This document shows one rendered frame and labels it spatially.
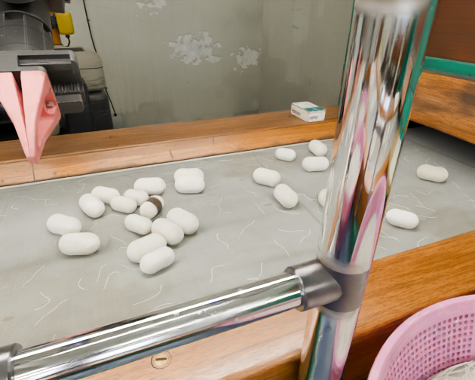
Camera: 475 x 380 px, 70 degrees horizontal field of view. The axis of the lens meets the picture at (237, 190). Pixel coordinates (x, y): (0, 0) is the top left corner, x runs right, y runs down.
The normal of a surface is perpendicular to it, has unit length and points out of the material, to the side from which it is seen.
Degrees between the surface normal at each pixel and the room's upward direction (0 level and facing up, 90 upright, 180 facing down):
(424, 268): 0
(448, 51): 90
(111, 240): 0
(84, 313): 0
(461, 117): 67
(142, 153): 45
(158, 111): 90
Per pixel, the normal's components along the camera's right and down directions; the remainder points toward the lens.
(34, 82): 0.33, -0.05
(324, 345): -0.40, 0.44
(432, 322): 0.38, 0.20
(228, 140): 0.26, -0.30
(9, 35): 0.04, -0.37
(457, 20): -0.93, 0.17
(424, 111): -0.86, -0.18
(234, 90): 0.45, 0.45
